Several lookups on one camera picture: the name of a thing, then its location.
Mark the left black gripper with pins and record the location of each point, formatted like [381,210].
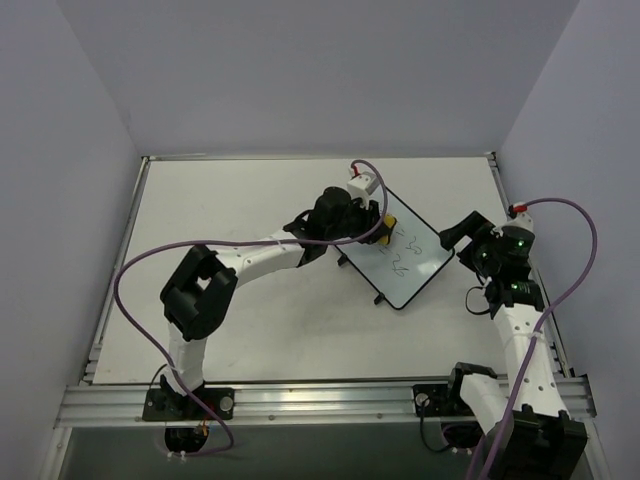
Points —
[373,220]

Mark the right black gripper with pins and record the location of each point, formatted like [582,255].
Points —
[470,240]

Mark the yellow bone-shaped eraser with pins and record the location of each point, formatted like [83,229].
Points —
[386,230]

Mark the small black-framed whiteboard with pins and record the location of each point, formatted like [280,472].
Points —
[399,270]

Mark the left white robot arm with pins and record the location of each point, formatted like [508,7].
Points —
[198,294]

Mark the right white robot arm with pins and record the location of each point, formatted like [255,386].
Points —
[527,430]

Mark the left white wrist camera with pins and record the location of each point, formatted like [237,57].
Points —
[362,185]

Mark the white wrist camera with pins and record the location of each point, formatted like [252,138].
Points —
[519,216]
[362,185]

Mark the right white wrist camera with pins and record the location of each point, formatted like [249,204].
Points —
[519,216]

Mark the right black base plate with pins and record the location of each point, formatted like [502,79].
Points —
[434,400]

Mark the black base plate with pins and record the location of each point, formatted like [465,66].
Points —
[162,406]
[434,400]

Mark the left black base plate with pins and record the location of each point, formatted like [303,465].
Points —
[162,406]

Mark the aluminium front rail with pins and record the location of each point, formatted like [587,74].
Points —
[254,404]

